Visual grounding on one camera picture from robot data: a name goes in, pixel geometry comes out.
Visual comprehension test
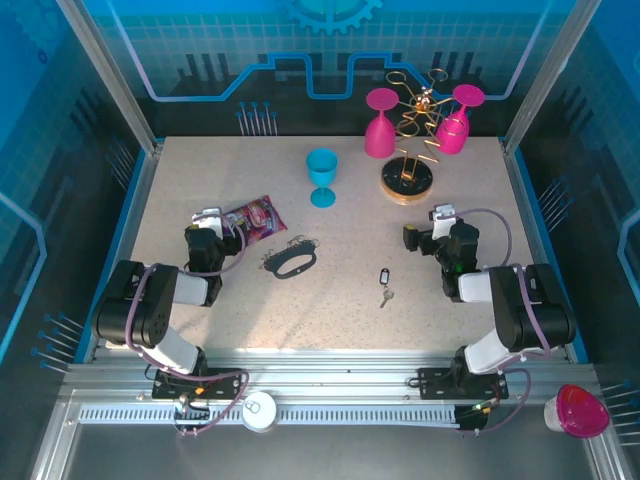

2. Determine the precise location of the gold wire glass rack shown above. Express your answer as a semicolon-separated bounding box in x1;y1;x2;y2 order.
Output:
380;68;449;206

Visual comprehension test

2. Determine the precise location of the slotted cable duct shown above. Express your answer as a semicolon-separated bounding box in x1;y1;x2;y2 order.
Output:
77;405;459;426

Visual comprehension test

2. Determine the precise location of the aluminium frame post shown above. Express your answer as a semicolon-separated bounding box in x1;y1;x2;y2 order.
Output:
54;0;164;154
499;0;591;154

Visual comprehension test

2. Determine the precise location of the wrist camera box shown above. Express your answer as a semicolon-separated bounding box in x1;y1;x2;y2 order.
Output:
429;203;457;240
192;208;225;237

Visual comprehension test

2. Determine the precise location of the silver tin can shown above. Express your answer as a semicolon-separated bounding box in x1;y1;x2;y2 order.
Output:
241;391;278;434

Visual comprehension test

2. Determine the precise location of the pink and white cup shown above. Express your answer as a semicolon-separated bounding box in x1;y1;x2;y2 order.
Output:
543;383;611;440

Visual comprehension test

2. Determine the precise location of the pink plastic goblet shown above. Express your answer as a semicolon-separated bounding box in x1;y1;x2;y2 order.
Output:
434;84;486;156
363;87;401;160

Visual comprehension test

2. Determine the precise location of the silver key with black tag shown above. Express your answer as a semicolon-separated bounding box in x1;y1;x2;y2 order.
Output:
375;268;396;310

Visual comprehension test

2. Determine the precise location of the aluminium front rail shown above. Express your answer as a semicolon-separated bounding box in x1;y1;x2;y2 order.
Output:
62;347;601;399

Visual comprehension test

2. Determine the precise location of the blue plastic goblet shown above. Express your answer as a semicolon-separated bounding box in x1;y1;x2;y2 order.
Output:
305;148;340;209

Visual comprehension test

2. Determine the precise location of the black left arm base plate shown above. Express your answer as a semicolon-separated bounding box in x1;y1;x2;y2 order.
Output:
151;367;245;401

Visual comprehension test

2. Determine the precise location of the aluminium side rail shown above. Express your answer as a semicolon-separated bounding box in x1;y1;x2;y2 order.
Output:
499;139;584;364
82;142;164;364

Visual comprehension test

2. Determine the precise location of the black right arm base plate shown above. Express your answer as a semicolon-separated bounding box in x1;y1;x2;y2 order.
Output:
417;366;510;401

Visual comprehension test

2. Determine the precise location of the purple candy bag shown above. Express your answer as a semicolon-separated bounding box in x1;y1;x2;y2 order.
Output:
222;194;290;251

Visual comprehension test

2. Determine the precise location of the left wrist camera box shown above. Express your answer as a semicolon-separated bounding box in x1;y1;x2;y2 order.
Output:
192;208;225;237

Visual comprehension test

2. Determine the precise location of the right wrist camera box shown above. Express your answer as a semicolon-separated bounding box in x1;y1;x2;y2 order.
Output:
429;203;457;240

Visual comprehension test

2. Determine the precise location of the black key holder with rings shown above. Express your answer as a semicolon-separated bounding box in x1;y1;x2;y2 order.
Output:
258;234;321;280

